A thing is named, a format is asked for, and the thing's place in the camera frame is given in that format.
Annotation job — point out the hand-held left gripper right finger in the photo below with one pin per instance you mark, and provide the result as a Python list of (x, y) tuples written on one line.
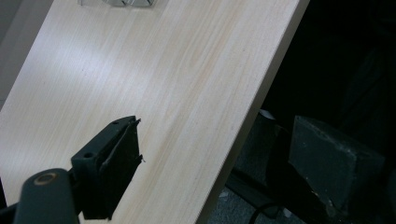
[(333, 165)]

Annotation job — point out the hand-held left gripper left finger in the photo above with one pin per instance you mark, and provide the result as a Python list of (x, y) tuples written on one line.
[(116, 161)]

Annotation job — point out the clear shiny container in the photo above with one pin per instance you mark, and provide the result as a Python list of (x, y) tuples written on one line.
[(124, 2)]

